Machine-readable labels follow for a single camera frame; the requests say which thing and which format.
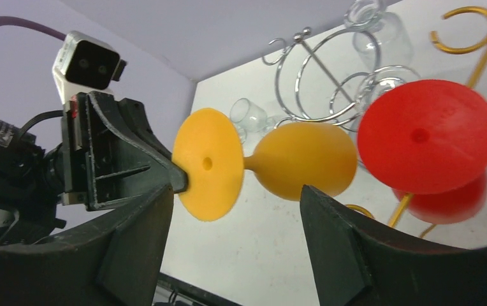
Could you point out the red plastic wine glass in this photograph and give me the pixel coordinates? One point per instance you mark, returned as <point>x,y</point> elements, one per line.
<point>429,139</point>

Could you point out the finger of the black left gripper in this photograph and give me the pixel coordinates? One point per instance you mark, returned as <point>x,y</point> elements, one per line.
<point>127,120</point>

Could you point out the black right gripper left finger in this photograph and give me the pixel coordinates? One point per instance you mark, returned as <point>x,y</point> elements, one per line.
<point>114,259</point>

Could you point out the patterned clear glass goblet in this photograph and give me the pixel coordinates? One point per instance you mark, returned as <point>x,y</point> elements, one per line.
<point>249,118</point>

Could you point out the yellow plastic wine glass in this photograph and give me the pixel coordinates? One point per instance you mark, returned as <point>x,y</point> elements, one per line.
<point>294,155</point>

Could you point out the clear stemmed wine glass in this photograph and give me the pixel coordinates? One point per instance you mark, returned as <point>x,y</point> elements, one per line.
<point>381,81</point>

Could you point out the chrome spiral glass rack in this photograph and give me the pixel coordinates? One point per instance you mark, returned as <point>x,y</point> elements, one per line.
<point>327,80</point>

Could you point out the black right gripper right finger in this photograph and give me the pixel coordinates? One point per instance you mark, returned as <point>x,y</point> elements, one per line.
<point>359,261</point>

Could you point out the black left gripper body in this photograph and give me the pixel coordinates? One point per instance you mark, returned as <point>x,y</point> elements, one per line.
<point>101,170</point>

